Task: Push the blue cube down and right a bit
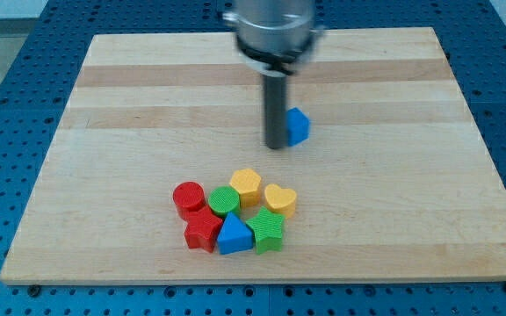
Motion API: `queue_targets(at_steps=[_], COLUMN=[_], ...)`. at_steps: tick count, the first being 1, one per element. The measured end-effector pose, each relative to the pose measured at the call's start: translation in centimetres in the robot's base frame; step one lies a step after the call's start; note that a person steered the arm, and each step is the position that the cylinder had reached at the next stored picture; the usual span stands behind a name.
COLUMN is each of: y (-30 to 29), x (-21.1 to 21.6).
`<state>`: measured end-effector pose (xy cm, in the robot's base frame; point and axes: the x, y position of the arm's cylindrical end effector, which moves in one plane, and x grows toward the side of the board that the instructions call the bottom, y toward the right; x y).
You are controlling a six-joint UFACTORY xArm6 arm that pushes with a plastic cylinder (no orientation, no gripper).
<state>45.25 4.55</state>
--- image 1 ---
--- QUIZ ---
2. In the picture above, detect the blue cube block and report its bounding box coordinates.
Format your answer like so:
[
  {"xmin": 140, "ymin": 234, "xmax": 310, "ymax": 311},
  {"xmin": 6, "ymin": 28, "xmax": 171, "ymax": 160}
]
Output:
[{"xmin": 286, "ymin": 107, "xmax": 310, "ymax": 147}]

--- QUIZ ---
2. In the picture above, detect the blue triangle block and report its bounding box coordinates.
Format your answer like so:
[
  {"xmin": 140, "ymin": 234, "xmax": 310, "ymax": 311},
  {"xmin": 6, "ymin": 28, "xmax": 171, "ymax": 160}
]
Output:
[{"xmin": 217, "ymin": 212, "xmax": 253, "ymax": 255}]

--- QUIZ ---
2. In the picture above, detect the wooden board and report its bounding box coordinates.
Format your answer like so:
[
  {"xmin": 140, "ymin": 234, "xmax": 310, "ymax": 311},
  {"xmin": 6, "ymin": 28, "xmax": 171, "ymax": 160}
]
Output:
[{"xmin": 0, "ymin": 27, "xmax": 506, "ymax": 285}]

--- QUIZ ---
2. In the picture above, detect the green star block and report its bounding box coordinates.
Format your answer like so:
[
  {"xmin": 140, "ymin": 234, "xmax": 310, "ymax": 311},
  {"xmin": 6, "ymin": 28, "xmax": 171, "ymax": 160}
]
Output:
[{"xmin": 246, "ymin": 206, "xmax": 286, "ymax": 255}]

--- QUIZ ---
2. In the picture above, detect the yellow hexagon block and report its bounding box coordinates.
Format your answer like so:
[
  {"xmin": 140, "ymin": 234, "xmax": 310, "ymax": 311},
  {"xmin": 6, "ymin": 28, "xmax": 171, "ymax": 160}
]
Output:
[{"xmin": 229, "ymin": 169, "xmax": 262, "ymax": 208}]

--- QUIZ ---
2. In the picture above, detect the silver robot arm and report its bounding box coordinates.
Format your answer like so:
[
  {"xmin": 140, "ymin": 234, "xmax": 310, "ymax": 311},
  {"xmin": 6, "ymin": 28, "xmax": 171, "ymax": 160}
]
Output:
[{"xmin": 222, "ymin": 0, "xmax": 322, "ymax": 77}]

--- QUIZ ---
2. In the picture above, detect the red star block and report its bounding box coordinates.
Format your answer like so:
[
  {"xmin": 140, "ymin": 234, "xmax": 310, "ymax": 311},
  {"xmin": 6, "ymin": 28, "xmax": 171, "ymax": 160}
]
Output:
[{"xmin": 184, "ymin": 205, "xmax": 223, "ymax": 253}]

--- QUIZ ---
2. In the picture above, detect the green cylinder block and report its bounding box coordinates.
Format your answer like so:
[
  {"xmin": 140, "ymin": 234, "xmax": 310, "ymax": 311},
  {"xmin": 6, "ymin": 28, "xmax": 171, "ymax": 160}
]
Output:
[{"xmin": 207, "ymin": 186, "xmax": 241, "ymax": 218}]

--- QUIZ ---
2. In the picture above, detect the red cylinder block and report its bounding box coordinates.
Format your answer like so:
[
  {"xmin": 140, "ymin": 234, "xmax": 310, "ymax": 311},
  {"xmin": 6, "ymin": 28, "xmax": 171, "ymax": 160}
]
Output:
[{"xmin": 172, "ymin": 182, "xmax": 206, "ymax": 221}]

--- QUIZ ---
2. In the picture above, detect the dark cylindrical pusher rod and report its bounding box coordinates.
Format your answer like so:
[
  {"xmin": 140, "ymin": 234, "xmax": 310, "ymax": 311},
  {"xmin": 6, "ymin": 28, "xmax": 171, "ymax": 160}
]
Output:
[{"xmin": 263, "ymin": 75, "xmax": 287, "ymax": 149}]

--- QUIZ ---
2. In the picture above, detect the yellow heart block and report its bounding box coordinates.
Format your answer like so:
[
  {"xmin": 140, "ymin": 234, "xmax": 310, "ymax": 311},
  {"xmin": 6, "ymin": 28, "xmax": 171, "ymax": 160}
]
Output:
[{"xmin": 264, "ymin": 183, "xmax": 297, "ymax": 219}]

